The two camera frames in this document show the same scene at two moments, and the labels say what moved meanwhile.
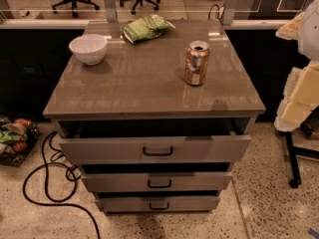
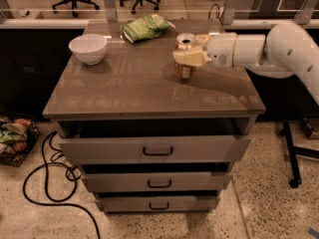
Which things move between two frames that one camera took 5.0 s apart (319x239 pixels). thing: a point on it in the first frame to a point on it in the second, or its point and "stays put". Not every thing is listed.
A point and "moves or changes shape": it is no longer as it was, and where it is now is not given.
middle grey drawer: [150, 183] stays put
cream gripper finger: [291, 30] to [220, 47]
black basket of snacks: [18, 135] stays put
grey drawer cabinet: [157, 125] stays put
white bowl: [90, 48] stays put
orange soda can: [197, 56] moves or changes shape
